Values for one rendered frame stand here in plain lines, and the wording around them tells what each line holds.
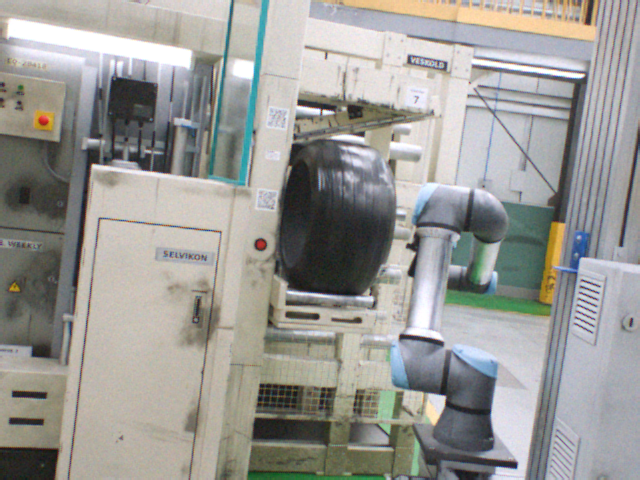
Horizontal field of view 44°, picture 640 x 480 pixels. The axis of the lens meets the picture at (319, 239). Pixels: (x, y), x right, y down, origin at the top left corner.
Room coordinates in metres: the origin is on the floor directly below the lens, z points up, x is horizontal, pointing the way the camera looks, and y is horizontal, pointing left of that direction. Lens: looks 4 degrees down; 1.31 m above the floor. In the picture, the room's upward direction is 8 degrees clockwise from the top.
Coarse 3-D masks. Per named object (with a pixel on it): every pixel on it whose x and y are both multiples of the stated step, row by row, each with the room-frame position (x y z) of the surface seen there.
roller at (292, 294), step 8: (288, 288) 2.81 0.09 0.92; (296, 288) 2.82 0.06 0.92; (288, 296) 2.79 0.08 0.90; (296, 296) 2.80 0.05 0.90; (304, 296) 2.81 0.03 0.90; (312, 296) 2.82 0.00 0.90; (320, 296) 2.83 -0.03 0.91; (328, 296) 2.84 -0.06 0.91; (336, 296) 2.85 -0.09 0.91; (344, 296) 2.86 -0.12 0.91; (352, 296) 2.87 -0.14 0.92; (360, 296) 2.88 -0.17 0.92; (368, 296) 2.89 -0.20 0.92; (336, 304) 2.85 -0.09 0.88; (344, 304) 2.86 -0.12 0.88; (352, 304) 2.87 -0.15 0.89; (360, 304) 2.87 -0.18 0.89; (368, 304) 2.88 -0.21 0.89
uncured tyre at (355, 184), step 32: (320, 160) 2.80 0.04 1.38; (352, 160) 2.81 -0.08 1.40; (384, 160) 2.88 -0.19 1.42; (288, 192) 3.14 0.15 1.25; (320, 192) 2.73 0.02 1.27; (352, 192) 2.73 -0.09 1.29; (384, 192) 2.77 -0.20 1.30; (288, 224) 3.20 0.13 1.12; (320, 224) 2.71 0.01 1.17; (352, 224) 2.71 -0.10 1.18; (384, 224) 2.75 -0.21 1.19; (288, 256) 3.14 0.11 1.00; (320, 256) 2.73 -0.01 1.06; (352, 256) 2.74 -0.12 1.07; (384, 256) 2.79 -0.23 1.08; (320, 288) 2.83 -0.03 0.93; (352, 288) 2.85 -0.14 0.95
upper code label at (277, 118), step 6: (270, 108) 2.83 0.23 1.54; (276, 108) 2.83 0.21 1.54; (282, 108) 2.84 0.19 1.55; (270, 114) 2.83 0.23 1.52; (276, 114) 2.83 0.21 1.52; (282, 114) 2.84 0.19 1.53; (270, 120) 2.83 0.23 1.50; (276, 120) 2.83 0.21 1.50; (282, 120) 2.84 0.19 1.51; (270, 126) 2.83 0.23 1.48; (276, 126) 2.83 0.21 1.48; (282, 126) 2.84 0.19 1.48
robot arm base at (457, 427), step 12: (444, 408) 1.96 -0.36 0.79; (456, 408) 1.92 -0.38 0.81; (468, 408) 1.90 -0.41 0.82; (492, 408) 1.94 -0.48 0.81; (444, 420) 1.93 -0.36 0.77; (456, 420) 1.91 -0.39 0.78; (468, 420) 1.90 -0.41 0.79; (480, 420) 1.90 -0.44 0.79; (444, 432) 1.92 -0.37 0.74; (456, 432) 1.90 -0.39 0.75; (468, 432) 1.89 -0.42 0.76; (480, 432) 1.90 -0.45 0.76; (492, 432) 1.93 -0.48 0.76; (456, 444) 1.89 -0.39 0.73; (468, 444) 1.88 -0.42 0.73; (480, 444) 1.89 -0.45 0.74; (492, 444) 1.92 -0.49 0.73
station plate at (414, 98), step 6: (408, 90) 3.25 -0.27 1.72; (414, 90) 3.26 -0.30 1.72; (420, 90) 3.26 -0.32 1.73; (426, 90) 3.27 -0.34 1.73; (408, 96) 3.25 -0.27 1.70; (414, 96) 3.26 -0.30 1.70; (420, 96) 3.27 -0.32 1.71; (426, 96) 3.27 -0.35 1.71; (408, 102) 3.25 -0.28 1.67; (414, 102) 3.26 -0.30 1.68; (420, 102) 3.27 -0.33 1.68
